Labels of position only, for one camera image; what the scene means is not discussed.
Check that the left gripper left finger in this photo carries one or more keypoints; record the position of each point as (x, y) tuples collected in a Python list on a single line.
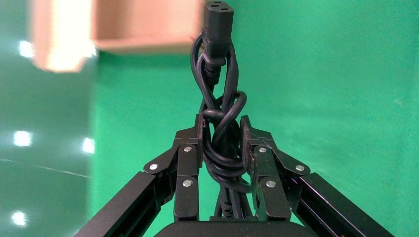
[(186, 183)]

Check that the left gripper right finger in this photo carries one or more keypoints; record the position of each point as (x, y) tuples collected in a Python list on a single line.
[(271, 193)]

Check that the brown cardboard box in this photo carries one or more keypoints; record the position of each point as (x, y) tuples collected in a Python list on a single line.
[(137, 23)]

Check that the green table cloth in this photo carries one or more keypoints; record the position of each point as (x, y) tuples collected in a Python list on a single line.
[(327, 98)]

